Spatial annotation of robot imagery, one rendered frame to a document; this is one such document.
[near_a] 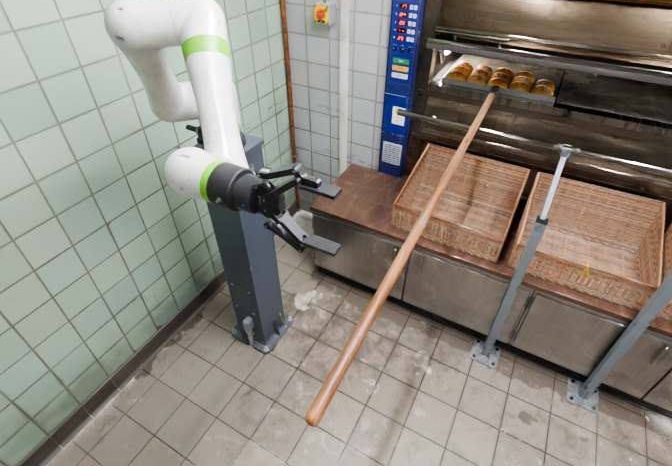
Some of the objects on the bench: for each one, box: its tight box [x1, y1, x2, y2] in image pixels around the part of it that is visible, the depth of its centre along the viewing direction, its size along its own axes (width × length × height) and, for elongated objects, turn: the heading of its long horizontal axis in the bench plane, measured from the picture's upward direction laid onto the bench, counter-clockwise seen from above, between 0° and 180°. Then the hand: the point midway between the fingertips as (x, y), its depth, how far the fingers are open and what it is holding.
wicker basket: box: [508, 172, 667, 312], centre depth 185 cm, size 49×56×28 cm
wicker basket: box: [391, 143, 531, 263], centre depth 207 cm, size 49×56×28 cm
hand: (332, 222), depth 73 cm, fingers open, 13 cm apart
